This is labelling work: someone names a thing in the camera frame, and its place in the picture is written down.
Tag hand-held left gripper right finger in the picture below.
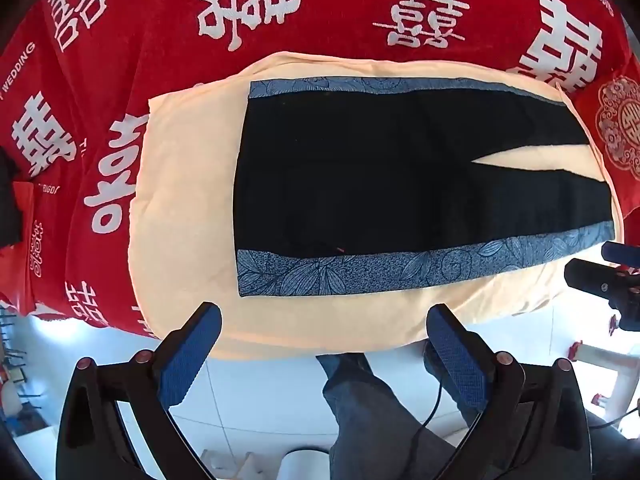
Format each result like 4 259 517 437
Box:
426 304 593 480

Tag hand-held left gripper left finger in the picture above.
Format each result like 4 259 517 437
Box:
55 302 223 480

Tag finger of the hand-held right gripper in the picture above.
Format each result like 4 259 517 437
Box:
601 241 640 267
564 258 632 296

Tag black pants with blue trim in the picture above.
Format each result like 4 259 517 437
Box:
232 77 616 298

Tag person's leg in jeans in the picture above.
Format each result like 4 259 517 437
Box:
316 352 482 480

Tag red cushion with round ornament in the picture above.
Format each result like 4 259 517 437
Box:
572 67 640 181

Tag cream blanket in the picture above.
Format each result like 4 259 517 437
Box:
127 51 626 361

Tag black metal chair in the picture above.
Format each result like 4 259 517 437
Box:
0 310 28 386

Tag dark cloth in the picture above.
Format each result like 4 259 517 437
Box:
0 147 32 247

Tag red printed blanket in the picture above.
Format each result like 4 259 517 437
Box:
0 0 640 341

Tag black cable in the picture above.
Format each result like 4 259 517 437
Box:
402 382 443 461

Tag white pipe frame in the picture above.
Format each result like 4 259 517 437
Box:
570 340 640 423

